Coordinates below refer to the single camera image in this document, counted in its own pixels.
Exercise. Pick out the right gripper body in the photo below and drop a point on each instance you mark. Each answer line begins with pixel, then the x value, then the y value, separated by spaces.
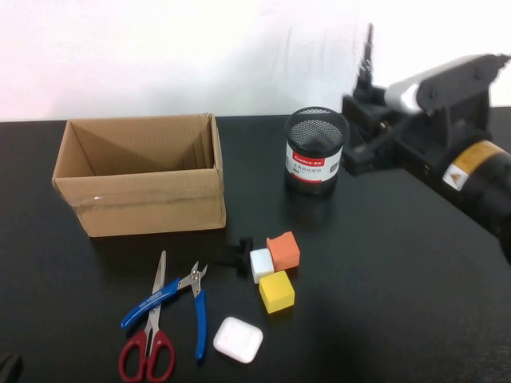
pixel 375 119

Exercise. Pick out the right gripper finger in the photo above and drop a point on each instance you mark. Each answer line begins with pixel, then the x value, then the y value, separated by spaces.
pixel 359 89
pixel 372 91

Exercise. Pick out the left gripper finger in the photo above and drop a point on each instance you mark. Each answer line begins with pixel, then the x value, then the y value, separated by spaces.
pixel 9 369

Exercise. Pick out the black precision screwdriver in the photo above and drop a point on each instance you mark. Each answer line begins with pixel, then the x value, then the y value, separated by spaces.
pixel 368 52

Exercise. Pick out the white rounded earbuds case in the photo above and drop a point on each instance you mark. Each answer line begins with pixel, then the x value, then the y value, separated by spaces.
pixel 238 340

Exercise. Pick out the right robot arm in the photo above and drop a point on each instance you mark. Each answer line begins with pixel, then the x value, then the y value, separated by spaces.
pixel 471 171

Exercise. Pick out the black mesh pen holder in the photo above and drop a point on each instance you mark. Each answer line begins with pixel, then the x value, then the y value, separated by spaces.
pixel 313 167

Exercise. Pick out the orange foam block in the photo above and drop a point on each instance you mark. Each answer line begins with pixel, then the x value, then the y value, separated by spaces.
pixel 284 253

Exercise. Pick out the small white block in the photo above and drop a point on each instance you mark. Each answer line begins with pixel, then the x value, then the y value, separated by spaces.
pixel 261 265

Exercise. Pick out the black plastic clip stand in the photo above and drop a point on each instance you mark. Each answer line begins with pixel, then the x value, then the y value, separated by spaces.
pixel 242 255

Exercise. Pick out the yellow cube block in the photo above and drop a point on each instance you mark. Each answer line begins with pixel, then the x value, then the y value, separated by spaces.
pixel 276 294

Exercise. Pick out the open brown cardboard box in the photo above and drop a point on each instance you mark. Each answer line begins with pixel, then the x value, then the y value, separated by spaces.
pixel 151 203

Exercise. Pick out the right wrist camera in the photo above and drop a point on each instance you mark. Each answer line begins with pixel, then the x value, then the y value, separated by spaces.
pixel 359 159

